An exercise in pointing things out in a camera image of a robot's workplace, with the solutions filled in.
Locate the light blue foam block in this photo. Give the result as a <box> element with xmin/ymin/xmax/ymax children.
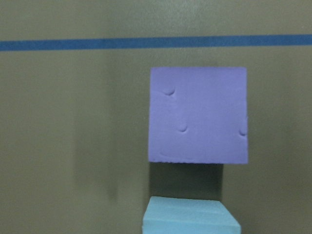
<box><xmin>142</xmin><ymin>196</ymin><xmax>241</xmax><ymax>234</ymax></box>

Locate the purple foam block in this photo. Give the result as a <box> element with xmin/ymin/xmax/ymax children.
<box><xmin>148</xmin><ymin>67</ymin><xmax>248</xmax><ymax>164</ymax></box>

